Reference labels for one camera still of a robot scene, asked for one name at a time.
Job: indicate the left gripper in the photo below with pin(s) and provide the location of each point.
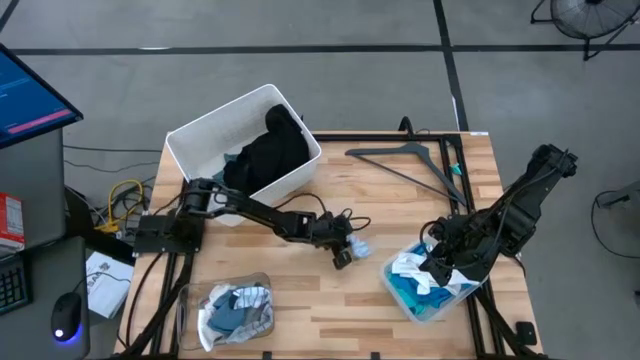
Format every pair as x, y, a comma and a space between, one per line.
332, 230

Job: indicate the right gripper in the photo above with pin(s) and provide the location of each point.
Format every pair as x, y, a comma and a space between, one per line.
460, 247

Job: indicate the white cloth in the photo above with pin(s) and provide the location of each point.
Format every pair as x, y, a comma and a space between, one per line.
412, 265

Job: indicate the turquoise cloth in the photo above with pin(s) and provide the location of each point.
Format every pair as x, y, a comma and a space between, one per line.
425, 306

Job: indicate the blue towel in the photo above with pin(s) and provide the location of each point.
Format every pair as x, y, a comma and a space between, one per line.
400, 287

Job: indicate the blue-grey sock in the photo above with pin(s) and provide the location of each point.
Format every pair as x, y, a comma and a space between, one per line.
230, 310

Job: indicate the black cloth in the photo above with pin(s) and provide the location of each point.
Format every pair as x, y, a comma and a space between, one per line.
270, 155

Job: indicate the green dotted shirt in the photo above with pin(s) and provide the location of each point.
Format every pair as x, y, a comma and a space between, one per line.
224, 169

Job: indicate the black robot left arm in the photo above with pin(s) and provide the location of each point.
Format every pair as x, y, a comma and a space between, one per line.
260, 215

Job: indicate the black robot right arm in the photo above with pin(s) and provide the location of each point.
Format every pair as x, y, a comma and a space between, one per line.
525, 210

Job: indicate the shallow clear plastic bin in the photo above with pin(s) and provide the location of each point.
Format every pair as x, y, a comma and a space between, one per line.
425, 318

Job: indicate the black clothes hanger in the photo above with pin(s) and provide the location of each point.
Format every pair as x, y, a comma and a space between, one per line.
442, 175

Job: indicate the small teal clip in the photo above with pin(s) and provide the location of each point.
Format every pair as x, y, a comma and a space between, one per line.
456, 169

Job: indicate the tall clear plastic bin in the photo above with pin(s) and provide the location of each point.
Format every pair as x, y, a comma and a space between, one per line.
187, 295

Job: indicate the white perforated plastic basket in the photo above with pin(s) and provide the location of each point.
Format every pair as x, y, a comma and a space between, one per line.
210, 135

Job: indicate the grey metal base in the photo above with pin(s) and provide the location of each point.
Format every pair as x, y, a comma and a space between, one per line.
625, 195

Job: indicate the white paper booklet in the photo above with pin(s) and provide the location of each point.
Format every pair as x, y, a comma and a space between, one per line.
107, 285

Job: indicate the black computer mouse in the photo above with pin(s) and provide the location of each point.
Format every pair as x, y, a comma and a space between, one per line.
66, 315

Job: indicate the black floor fan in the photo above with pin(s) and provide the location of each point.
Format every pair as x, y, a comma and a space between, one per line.
590, 17

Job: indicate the grey desk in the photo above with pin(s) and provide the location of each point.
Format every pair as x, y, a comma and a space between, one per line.
45, 190

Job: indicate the black keyboard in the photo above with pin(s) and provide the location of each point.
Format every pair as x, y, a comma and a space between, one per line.
10, 287

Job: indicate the red white box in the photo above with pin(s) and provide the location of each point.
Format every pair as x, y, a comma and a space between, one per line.
10, 220

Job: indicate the monitor with blue screen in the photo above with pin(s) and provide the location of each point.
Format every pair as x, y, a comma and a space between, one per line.
25, 100

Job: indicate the small black bracket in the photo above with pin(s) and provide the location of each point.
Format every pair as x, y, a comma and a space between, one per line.
526, 332

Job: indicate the black aluminium table frame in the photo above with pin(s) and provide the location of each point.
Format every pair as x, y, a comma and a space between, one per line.
170, 310

